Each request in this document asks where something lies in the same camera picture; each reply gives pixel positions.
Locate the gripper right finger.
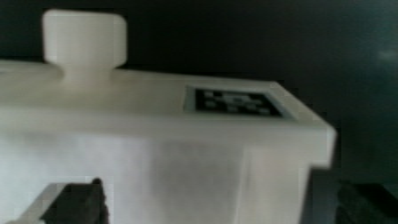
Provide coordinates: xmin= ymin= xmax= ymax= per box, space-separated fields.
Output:
xmin=334 ymin=182 xmax=398 ymax=224

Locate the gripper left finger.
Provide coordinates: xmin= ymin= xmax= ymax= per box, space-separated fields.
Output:
xmin=39 ymin=178 xmax=110 ymax=224

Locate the white front drawer box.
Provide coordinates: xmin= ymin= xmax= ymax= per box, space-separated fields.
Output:
xmin=0 ymin=9 xmax=335 ymax=224

